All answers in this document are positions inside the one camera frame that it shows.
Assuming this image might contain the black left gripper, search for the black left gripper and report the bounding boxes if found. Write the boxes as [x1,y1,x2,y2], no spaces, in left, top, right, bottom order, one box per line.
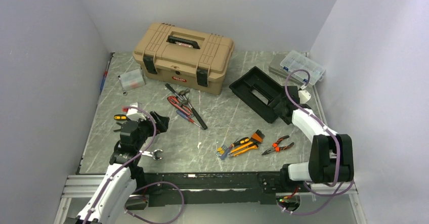
[132,111,169,150]

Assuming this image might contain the black tool tray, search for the black tool tray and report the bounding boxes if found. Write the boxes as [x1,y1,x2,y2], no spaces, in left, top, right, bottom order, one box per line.
[229,66,285,123]

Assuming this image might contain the tan plastic toolbox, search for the tan plastic toolbox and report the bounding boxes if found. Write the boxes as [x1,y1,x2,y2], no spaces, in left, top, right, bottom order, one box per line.
[133,23,235,95]

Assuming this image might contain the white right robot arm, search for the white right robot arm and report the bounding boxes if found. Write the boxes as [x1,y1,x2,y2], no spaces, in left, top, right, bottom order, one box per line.
[274,86,354,191]

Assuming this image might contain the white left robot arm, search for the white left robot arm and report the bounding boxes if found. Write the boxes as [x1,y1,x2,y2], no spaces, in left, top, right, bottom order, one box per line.
[64,111,170,223]

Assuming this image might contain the silver combination wrench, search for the silver combination wrench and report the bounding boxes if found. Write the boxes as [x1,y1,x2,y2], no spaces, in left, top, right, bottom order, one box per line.
[140,149,163,160]

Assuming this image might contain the grey flat case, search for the grey flat case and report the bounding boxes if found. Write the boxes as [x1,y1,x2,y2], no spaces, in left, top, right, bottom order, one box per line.
[268,54,289,79]

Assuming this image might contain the orange black utility knife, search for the orange black utility knife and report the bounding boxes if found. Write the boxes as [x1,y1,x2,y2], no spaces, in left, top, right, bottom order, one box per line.
[228,137,260,157]

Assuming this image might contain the clear compartment organizer box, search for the clear compartment organizer box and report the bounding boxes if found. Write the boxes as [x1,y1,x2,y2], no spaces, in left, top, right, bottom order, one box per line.
[280,50,326,86]

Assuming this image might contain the red black utility knife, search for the red black utility knife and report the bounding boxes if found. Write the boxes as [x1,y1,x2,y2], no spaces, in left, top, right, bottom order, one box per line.
[167,96,194,117]

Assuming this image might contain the blue red screwdriver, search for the blue red screwdriver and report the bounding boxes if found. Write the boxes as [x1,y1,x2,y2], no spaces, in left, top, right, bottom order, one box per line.
[176,110,202,128]

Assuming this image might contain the small clear screw box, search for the small clear screw box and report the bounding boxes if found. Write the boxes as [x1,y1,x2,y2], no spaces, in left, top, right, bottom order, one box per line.
[118,69,146,92]

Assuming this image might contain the small claw hammer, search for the small claw hammer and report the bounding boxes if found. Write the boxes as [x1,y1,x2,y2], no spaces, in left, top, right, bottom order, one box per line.
[178,88,190,105]

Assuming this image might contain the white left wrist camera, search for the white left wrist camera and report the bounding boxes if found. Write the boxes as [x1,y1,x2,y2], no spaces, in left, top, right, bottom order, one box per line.
[122,102,148,121]

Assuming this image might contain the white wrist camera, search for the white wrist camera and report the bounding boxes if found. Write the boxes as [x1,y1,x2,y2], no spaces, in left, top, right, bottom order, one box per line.
[298,89,312,104]
[122,102,148,121]

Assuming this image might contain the yellow handled screwdriver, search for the yellow handled screwdriver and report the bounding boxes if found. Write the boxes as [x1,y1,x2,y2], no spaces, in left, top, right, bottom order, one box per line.
[114,114,128,121]

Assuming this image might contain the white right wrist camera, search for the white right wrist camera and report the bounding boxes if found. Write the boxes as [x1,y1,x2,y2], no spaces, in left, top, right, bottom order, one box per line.
[298,89,312,104]

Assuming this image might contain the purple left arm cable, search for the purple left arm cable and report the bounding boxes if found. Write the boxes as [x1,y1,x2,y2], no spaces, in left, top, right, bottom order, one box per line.
[82,106,185,224]

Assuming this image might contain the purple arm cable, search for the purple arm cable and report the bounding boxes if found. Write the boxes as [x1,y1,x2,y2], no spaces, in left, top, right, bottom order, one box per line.
[276,69,356,216]
[82,106,185,224]

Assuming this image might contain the orange handled pliers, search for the orange handled pliers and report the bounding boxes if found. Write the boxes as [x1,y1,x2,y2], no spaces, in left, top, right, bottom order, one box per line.
[262,135,295,155]

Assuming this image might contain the blue red tool at wall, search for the blue red tool at wall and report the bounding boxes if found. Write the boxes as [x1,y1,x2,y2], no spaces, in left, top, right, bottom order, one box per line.
[100,61,110,93]

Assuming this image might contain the large black-handled hammer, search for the large black-handled hammer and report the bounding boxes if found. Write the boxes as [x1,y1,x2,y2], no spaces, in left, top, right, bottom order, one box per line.
[165,83,208,130]

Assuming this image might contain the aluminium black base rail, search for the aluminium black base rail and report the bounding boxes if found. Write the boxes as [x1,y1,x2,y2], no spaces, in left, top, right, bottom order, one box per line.
[54,171,367,223]

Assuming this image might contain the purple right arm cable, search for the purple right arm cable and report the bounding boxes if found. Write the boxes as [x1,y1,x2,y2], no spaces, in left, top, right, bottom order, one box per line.
[276,69,356,216]

